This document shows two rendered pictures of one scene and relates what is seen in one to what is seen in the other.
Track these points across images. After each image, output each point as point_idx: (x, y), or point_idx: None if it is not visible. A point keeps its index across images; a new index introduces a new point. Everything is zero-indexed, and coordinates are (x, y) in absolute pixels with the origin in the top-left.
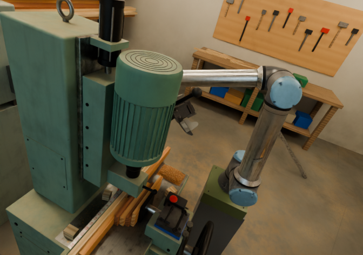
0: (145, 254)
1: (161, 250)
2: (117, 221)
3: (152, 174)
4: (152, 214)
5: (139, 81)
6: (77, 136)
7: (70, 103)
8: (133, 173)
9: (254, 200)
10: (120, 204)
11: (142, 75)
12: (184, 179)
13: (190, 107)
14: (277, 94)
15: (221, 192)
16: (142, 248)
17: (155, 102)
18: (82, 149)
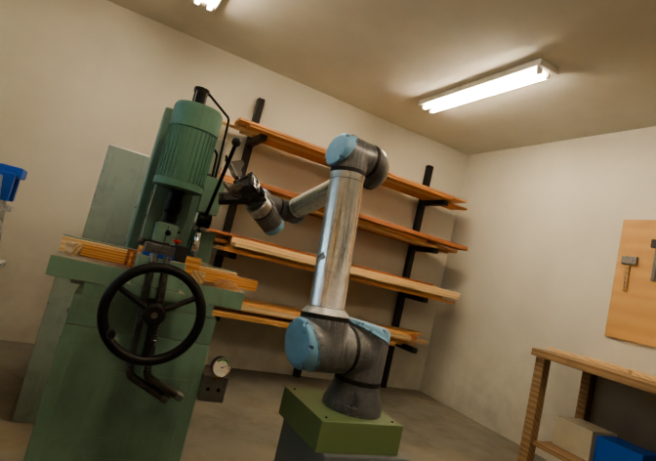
0: (114, 274)
1: (129, 281)
2: (126, 256)
3: (207, 281)
4: None
5: (175, 105)
6: (152, 186)
7: (156, 151)
8: (164, 213)
9: (307, 340)
10: None
11: (177, 102)
12: (232, 290)
13: (249, 178)
14: (328, 150)
15: (316, 398)
16: (117, 267)
17: (179, 119)
18: (150, 199)
